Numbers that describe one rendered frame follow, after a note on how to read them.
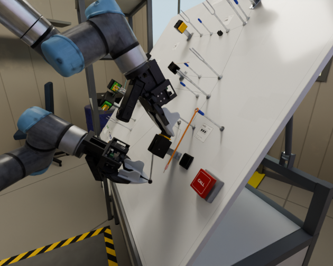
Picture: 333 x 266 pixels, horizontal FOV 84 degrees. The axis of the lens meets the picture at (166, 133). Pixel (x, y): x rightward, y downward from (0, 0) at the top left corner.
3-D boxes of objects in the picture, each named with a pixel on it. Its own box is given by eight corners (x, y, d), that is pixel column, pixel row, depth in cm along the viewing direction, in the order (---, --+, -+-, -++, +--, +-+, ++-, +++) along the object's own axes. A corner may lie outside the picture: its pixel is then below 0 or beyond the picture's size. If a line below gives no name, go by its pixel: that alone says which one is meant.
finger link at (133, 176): (151, 183, 50) (121, 168, 49) (143, 191, 54) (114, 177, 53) (155, 173, 53) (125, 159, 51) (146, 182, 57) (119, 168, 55)
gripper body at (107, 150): (122, 167, 47) (77, 144, 45) (112, 181, 53) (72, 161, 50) (132, 145, 53) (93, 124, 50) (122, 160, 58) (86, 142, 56)
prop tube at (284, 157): (288, 163, 71) (291, 84, 58) (281, 160, 73) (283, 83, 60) (294, 159, 72) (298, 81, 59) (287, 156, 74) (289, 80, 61)
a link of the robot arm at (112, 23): (76, 18, 42) (106, 5, 45) (106, 64, 47) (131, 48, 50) (84, 3, 36) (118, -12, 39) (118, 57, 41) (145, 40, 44)
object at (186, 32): (187, 30, 100) (176, 18, 95) (195, 33, 91) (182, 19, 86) (182, 38, 101) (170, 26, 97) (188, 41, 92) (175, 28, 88)
